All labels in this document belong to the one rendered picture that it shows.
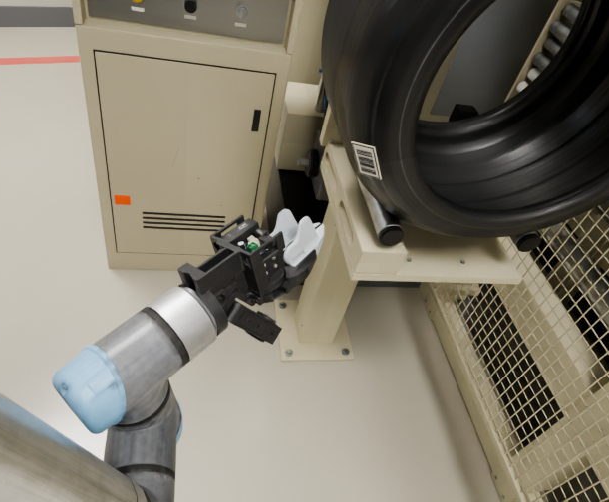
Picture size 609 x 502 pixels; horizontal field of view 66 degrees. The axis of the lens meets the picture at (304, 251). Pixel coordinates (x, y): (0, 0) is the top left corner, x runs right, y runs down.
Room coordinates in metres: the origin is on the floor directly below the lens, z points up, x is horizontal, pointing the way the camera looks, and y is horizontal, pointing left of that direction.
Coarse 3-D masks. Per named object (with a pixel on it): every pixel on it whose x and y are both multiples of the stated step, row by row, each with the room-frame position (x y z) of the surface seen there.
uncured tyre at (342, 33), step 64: (384, 0) 0.61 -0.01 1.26; (448, 0) 0.59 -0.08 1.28; (384, 64) 0.58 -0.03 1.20; (576, 64) 0.99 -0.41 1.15; (384, 128) 0.58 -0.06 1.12; (448, 128) 0.93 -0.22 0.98; (512, 128) 0.96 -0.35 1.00; (576, 128) 0.92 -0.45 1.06; (384, 192) 0.61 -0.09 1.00; (448, 192) 0.81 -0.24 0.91; (512, 192) 0.82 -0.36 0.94; (576, 192) 0.71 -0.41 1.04
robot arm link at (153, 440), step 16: (176, 400) 0.26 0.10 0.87; (160, 416) 0.22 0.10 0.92; (176, 416) 0.23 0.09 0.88; (112, 432) 0.19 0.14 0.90; (128, 432) 0.19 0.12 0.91; (144, 432) 0.20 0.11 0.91; (160, 432) 0.20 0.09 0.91; (176, 432) 0.22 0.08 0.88; (112, 448) 0.18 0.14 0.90; (128, 448) 0.18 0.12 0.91; (144, 448) 0.18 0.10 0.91; (160, 448) 0.19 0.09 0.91; (112, 464) 0.16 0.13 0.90; (128, 464) 0.16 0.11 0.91; (160, 464) 0.17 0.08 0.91
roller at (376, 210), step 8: (360, 184) 0.77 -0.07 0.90; (368, 192) 0.73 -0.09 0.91; (368, 200) 0.71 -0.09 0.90; (376, 200) 0.70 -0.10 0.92; (368, 208) 0.70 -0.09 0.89; (376, 208) 0.68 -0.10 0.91; (384, 208) 0.68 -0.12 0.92; (376, 216) 0.67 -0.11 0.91; (384, 216) 0.66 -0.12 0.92; (392, 216) 0.66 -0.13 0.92; (376, 224) 0.65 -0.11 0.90; (384, 224) 0.64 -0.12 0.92; (392, 224) 0.64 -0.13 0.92; (400, 224) 0.65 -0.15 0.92; (376, 232) 0.65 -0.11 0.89; (384, 232) 0.63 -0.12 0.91; (392, 232) 0.63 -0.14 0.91; (400, 232) 0.63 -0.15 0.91; (384, 240) 0.63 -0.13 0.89; (392, 240) 0.63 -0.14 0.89; (400, 240) 0.64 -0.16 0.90
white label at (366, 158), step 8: (352, 144) 0.60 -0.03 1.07; (360, 144) 0.59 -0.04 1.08; (360, 152) 0.60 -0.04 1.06; (368, 152) 0.59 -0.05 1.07; (360, 160) 0.60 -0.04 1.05; (368, 160) 0.59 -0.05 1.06; (376, 160) 0.59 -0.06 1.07; (360, 168) 0.61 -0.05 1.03; (368, 168) 0.60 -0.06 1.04; (376, 168) 0.59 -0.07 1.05; (376, 176) 0.59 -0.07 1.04
